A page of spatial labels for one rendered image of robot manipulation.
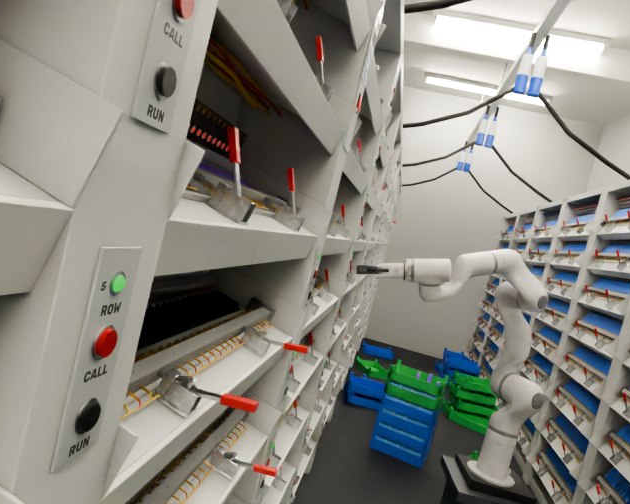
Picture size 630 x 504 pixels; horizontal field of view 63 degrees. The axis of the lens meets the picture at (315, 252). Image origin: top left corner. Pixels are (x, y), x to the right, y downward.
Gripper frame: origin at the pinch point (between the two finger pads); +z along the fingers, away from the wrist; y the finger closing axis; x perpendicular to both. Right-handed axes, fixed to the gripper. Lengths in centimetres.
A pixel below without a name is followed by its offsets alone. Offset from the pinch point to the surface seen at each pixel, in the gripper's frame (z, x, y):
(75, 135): 0, 15, -167
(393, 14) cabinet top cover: -12, 69, -54
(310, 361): 12, -24, -44
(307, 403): 15, -42, -28
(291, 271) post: 6, 5, -97
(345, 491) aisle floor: 10, -102, 38
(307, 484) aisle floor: 27, -98, 33
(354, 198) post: 0.6, 23.9, -27.0
